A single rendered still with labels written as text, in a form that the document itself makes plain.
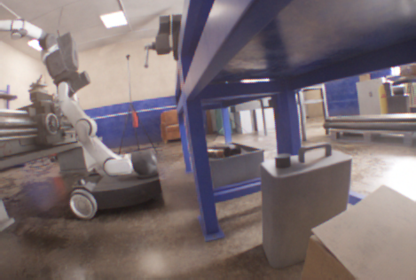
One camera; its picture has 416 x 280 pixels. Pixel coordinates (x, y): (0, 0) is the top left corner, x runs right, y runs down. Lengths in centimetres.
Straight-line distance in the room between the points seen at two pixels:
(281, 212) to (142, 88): 533
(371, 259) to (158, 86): 552
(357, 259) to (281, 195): 26
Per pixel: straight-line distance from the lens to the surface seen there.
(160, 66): 567
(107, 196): 122
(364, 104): 555
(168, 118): 497
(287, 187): 48
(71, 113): 141
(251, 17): 15
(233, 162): 108
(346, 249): 38
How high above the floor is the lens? 53
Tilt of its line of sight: 2 degrees down
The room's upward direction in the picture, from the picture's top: 8 degrees counter-clockwise
